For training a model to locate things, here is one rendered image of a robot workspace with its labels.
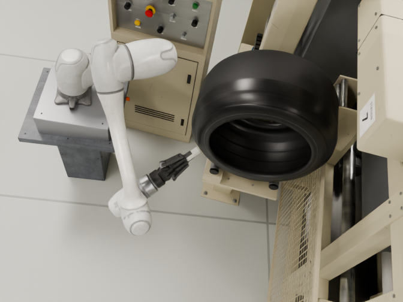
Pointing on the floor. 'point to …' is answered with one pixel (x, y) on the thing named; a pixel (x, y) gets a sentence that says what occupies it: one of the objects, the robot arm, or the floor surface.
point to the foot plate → (220, 195)
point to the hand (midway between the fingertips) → (192, 153)
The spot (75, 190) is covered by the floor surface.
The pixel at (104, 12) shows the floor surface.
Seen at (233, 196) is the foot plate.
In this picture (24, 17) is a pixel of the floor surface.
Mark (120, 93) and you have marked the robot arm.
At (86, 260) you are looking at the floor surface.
